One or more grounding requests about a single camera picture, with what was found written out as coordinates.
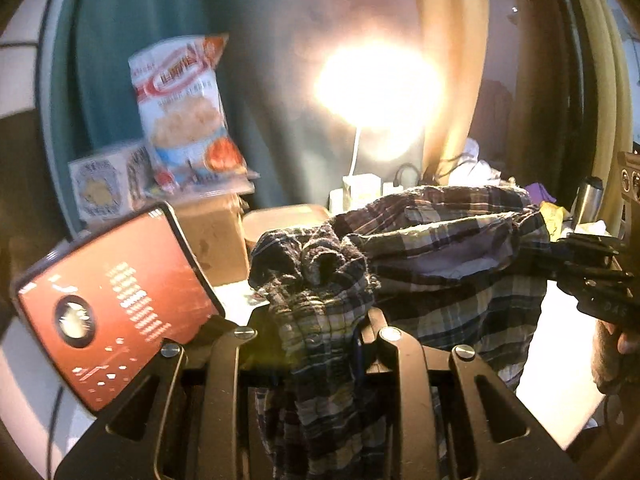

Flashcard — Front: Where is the brown lidded container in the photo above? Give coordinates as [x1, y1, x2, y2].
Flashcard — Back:
[242, 203, 331, 261]

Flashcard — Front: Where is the white desk lamp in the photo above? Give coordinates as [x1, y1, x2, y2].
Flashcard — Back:
[312, 42, 443, 196]

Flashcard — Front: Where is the small printed box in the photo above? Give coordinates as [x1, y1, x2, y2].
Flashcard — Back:
[67, 141, 156, 226]

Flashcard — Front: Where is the person's right hand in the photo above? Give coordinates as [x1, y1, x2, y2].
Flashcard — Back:
[591, 317, 640, 396]

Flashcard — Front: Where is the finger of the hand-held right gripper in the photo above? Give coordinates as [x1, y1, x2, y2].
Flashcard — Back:
[565, 232, 623, 261]
[552, 257, 635, 295]

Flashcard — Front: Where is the white foam pad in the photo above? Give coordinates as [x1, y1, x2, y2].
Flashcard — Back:
[515, 280, 608, 451]

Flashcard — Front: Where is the yellow curtain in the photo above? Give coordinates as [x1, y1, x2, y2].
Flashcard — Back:
[415, 0, 491, 171]
[565, 0, 626, 186]

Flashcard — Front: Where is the snack bag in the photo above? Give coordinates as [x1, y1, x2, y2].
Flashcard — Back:
[127, 34, 261, 196]

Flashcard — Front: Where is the white tissue basket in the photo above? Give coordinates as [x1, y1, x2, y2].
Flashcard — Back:
[450, 140, 501, 186]

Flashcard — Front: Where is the teal curtain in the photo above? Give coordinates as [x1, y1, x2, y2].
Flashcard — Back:
[50, 0, 281, 231]

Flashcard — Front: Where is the steel thermos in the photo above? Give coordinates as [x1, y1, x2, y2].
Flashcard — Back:
[575, 176, 605, 226]

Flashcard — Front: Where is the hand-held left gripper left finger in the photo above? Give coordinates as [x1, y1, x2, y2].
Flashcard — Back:
[54, 310, 281, 480]

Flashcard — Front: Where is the tablet with red screen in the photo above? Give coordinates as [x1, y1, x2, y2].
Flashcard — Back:
[15, 202, 227, 415]

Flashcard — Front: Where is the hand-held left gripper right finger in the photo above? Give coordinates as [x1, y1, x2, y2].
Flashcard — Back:
[357, 307, 583, 480]

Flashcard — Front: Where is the plaid flannel shirt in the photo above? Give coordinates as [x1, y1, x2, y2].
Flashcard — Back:
[248, 185, 571, 480]

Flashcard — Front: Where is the purple cloth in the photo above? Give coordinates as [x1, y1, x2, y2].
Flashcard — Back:
[525, 182, 556, 206]

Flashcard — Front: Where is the yellow cloth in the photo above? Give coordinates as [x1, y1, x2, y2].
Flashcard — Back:
[542, 202, 566, 241]

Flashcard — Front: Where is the cardboard box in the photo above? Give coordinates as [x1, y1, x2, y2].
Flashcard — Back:
[170, 192, 251, 286]

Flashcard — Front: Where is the green and white carton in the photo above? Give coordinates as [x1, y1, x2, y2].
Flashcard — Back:
[342, 173, 380, 213]

